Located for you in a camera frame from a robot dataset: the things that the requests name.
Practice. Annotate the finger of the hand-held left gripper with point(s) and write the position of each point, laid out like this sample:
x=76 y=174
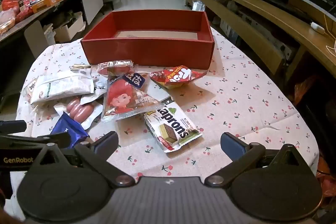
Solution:
x=52 y=140
x=13 y=127

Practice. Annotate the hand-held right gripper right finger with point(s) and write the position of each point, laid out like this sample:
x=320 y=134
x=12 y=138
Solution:
x=232 y=146

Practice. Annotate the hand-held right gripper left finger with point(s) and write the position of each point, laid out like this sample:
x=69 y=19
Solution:
x=106 y=142

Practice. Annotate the blue snack packet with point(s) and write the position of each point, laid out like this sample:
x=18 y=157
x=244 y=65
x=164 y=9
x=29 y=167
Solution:
x=65 y=127

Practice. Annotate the clear sausage packet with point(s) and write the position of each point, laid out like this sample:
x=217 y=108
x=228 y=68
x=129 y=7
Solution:
x=78 y=109

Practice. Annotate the triangular red cartoon snack packet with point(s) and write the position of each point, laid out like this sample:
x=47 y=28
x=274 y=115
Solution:
x=123 y=100

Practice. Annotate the white snack packet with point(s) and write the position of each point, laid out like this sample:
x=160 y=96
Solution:
x=60 y=85

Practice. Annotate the white green wafer packet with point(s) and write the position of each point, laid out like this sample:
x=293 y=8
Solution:
x=170 y=124

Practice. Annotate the small red candy packet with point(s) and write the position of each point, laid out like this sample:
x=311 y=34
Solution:
x=118 y=69

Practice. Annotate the red cardboard box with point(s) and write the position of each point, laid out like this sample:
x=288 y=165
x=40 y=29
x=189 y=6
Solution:
x=147 y=53

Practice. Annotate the cherry print tablecloth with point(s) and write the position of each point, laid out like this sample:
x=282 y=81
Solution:
x=236 y=98

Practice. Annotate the orange plastic bag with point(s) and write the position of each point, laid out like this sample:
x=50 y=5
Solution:
x=304 y=90

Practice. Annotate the folded cardboard sheet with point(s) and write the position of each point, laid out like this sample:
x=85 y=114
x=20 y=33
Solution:
x=36 y=37

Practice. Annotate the clear bag of pink food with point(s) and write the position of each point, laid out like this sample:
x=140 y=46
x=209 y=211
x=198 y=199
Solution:
x=6 y=22

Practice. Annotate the open cardboard box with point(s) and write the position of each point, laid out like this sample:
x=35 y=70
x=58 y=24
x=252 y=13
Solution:
x=69 y=28

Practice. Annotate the red plastic bags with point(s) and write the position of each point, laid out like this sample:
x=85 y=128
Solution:
x=18 y=5

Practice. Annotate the flat orange box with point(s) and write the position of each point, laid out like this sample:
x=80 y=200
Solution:
x=47 y=2

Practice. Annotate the wooden television cabinet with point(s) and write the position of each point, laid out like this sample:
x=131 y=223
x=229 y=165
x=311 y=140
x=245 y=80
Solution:
x=267 y=11

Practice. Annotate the long grey side table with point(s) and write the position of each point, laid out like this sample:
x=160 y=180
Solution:
x=92 y=1

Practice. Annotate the white power adapter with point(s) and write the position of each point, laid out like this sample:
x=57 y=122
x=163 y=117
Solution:
x=317 y=28

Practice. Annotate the silver foil bag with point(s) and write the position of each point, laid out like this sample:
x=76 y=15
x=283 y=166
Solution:
x=198 y=3

